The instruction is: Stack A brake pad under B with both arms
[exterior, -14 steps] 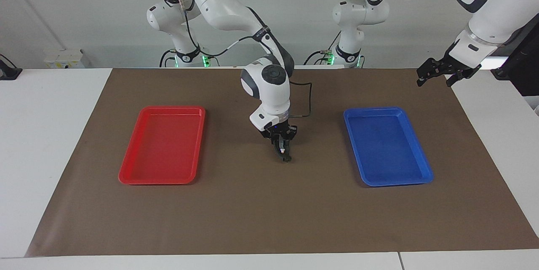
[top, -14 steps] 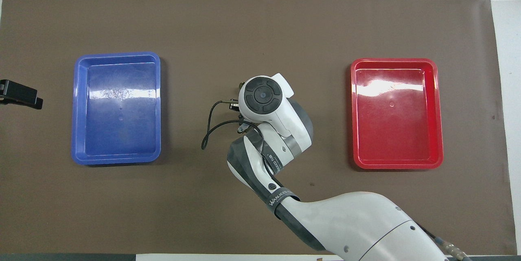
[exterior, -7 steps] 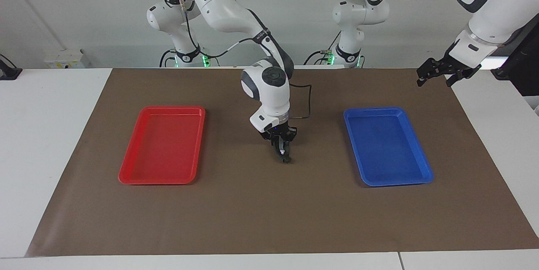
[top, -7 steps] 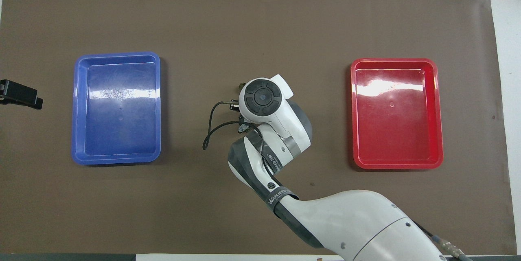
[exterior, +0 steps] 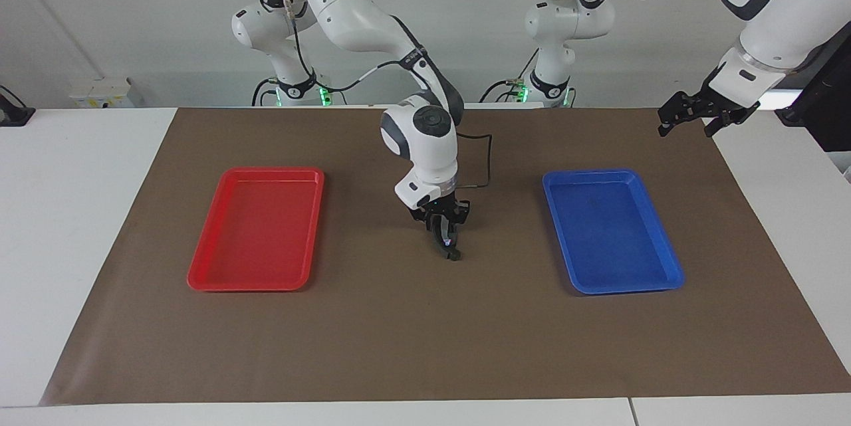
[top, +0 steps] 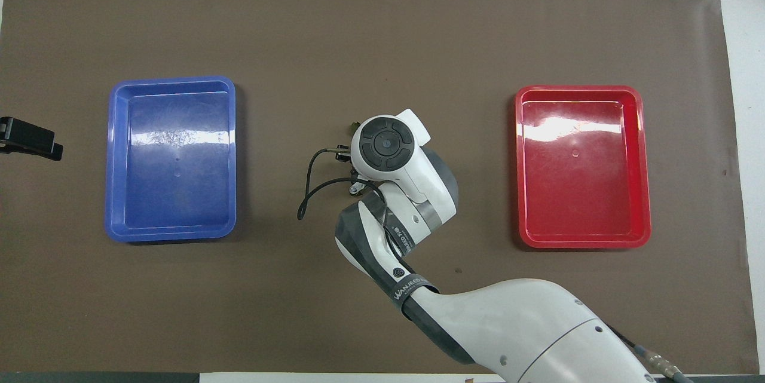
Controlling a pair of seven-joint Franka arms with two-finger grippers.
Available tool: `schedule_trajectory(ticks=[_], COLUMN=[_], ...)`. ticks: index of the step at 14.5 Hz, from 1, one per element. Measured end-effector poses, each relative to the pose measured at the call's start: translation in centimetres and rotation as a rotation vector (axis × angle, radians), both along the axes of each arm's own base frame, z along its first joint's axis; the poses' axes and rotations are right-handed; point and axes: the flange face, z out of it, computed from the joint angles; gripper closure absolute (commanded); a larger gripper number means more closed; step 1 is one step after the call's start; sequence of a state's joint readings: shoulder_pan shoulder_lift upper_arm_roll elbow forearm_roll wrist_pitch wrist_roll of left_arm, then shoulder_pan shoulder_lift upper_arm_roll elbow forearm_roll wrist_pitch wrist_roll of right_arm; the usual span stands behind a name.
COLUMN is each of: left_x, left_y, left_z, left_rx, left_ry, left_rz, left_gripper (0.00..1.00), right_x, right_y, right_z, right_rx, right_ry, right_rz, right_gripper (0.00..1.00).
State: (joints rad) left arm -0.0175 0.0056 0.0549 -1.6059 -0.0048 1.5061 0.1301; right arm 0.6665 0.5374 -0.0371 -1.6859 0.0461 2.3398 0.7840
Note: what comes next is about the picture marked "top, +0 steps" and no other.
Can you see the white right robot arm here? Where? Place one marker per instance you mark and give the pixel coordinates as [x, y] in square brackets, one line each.
[526, 323]

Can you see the brown table mat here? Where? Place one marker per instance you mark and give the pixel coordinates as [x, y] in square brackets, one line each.
[382, 42]

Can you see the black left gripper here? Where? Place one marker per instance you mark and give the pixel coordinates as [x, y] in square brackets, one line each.
[5, 135]

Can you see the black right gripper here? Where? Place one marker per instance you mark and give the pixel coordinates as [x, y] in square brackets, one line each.
[343, 155]

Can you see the blue plastic tray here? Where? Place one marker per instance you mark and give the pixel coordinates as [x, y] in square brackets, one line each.
[173, 192]

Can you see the red plastic tray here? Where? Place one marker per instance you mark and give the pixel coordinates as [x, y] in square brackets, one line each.
[583, 192]

